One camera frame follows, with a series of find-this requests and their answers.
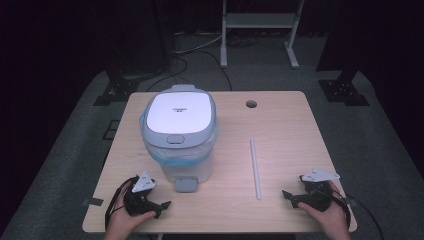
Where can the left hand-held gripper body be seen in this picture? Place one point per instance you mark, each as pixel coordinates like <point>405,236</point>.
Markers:
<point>142,184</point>

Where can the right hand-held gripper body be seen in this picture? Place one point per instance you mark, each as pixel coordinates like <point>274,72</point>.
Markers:
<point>316,175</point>

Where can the person's left hand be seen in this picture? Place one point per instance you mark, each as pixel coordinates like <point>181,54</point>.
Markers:
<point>120,221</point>

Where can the person's right hand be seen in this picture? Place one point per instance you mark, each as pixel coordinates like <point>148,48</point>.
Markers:
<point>333,221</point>

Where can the white straw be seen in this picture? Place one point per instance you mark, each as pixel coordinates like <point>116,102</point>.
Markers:
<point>255,166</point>

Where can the grey tape strip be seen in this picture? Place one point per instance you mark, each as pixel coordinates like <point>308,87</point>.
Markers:
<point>92,201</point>

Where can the white trash can grey lid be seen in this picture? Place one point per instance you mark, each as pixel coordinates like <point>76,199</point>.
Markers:
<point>180,115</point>

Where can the white metal stand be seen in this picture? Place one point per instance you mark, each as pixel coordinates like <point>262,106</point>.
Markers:
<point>260,20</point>

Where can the black stand with base plate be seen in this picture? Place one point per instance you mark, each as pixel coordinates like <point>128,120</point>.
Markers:
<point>343,91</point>
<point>115,91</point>

